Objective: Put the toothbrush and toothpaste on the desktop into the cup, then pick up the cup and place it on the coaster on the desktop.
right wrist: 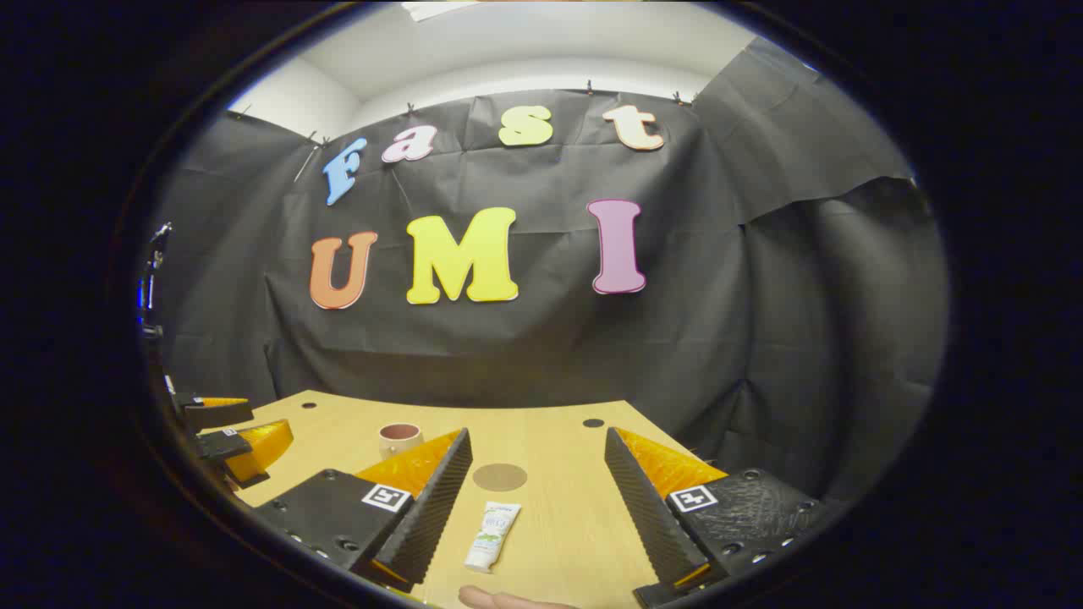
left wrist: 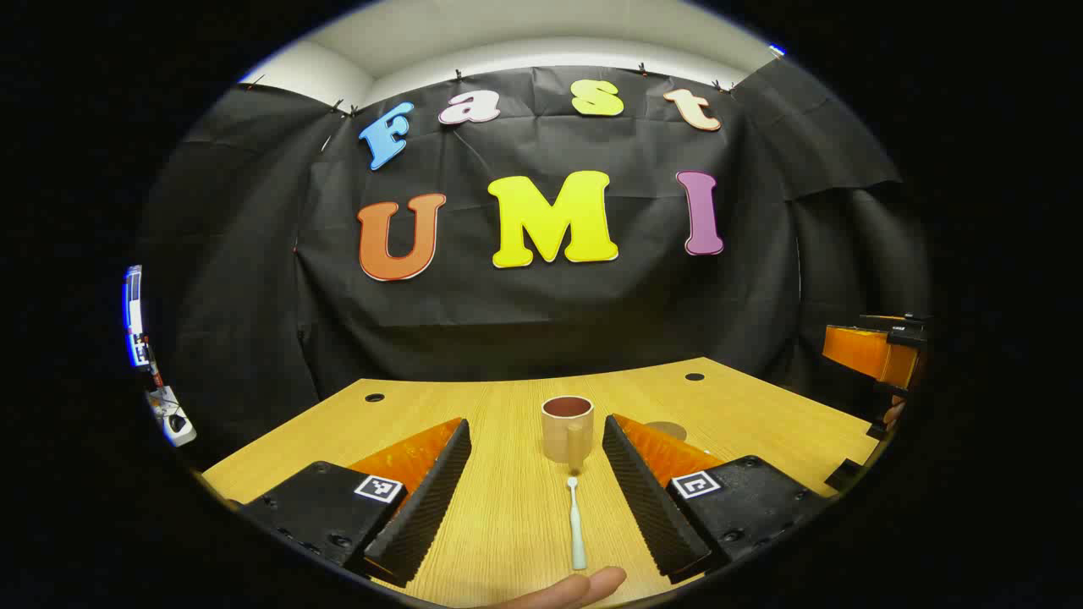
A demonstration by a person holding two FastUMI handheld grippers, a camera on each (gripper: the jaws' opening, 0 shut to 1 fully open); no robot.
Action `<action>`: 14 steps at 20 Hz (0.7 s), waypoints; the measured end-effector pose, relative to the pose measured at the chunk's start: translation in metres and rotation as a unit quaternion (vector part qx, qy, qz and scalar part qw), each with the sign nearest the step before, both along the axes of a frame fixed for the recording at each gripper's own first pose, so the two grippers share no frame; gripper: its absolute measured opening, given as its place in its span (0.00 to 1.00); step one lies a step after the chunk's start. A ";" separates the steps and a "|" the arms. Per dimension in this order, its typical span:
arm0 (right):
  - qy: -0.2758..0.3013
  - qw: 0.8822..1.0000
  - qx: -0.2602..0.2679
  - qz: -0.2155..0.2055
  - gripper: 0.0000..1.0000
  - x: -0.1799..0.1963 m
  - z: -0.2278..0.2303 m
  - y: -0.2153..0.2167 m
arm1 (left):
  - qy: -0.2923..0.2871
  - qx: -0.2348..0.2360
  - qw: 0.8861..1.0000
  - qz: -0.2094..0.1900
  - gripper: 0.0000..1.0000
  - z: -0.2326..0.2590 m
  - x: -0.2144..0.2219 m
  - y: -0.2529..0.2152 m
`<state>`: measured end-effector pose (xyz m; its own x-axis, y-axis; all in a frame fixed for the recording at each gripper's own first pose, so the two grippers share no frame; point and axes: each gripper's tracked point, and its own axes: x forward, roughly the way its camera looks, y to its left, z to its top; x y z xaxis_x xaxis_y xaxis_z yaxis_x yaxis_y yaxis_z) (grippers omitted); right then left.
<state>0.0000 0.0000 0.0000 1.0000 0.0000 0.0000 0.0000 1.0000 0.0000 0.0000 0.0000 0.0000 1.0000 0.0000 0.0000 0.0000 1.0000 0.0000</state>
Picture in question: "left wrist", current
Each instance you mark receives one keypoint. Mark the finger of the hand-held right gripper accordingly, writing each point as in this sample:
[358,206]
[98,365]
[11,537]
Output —
[863,351]

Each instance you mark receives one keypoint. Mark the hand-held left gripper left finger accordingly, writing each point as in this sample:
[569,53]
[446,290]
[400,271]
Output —
[427,507]

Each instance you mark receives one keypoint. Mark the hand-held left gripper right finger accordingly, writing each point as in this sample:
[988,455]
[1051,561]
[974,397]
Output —
[643,499]

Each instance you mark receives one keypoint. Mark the round brown coaster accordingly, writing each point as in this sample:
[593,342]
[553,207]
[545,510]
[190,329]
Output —
[670,431]

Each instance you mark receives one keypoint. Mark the pale green toothbrush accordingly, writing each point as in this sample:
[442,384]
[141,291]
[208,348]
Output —
[576,529]

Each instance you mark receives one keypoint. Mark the beige cup with brown inside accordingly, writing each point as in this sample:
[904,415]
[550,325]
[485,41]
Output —
[565,440]

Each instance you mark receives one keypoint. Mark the wooden desktop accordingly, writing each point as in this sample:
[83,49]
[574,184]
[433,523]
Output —
[508,507]

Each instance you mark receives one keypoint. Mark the black backdrop cloth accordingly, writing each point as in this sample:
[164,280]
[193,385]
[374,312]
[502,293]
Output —
[541,313]

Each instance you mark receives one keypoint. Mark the white power strip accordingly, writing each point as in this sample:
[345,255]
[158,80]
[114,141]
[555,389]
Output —
[173,419]

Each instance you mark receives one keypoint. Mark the white printed board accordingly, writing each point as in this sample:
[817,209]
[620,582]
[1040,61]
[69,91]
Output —
[134,313]

